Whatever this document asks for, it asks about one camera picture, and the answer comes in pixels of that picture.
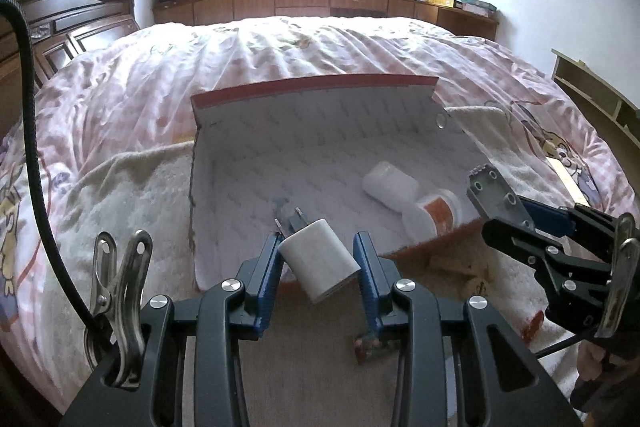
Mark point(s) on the white towel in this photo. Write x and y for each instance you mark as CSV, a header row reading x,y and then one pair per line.
x,y
140,217

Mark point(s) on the light wooden shelf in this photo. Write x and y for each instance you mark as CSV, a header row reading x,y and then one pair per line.
x,y
600,87

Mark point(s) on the teal flat box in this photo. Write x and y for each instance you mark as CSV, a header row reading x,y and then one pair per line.
x,y
477,4

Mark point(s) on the yellow flat box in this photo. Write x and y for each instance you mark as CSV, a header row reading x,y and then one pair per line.
x,y
435,0

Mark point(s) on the white earbud case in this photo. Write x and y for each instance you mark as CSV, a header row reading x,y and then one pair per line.
x,y
387,184

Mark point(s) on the white charger plug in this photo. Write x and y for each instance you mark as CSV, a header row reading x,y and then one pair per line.
x,y
322,257

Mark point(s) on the wooden window cabinet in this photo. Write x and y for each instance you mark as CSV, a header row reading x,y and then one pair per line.
x,y
310,2

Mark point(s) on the metal spring clip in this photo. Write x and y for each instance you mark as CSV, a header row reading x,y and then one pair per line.
x,y
125,287

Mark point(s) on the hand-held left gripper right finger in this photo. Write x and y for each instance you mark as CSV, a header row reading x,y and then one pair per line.
x,y
367,287

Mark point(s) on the dark wooden headboard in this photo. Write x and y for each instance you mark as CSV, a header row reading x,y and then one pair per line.
x,y
75,32

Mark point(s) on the round wooden chess piece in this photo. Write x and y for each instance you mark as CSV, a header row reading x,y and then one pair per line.
x,y
477,287

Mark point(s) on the pink printed quilt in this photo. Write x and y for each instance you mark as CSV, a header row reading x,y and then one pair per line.
x,y
300,52

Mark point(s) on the red cardboard box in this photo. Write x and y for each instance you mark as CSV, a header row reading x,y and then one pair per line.
x,y
325,132

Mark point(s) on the wooden ruler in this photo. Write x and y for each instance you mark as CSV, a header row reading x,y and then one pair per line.
x,y
565,179

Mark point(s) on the small red toy figure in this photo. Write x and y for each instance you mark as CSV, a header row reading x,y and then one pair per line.
x,y
365,347

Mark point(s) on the person's right hand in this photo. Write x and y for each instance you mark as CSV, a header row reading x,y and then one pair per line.
x,y
592,362

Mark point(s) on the grey toy building plate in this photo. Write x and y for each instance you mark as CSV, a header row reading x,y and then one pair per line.
x,y
492,192

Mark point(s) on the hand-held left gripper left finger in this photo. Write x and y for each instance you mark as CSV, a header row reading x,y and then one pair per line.
x,y
262,287

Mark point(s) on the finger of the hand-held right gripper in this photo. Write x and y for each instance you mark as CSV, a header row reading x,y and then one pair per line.
x,y
560,277
550,217

